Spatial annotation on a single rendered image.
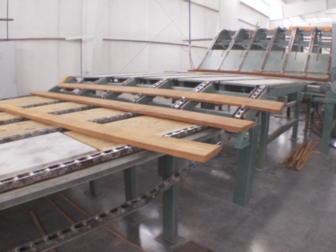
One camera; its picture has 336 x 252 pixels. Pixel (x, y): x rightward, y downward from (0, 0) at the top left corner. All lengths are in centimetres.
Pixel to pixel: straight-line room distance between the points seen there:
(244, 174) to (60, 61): 635
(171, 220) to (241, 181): 80
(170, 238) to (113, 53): 729
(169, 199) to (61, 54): 642
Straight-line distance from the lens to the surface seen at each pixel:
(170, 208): 170
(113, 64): 848
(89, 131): 138
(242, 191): 229
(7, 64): 645
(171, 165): 155
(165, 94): 255
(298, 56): 691
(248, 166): 217
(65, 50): 764
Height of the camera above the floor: 121
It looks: 14 degrees down
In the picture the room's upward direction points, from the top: straight up
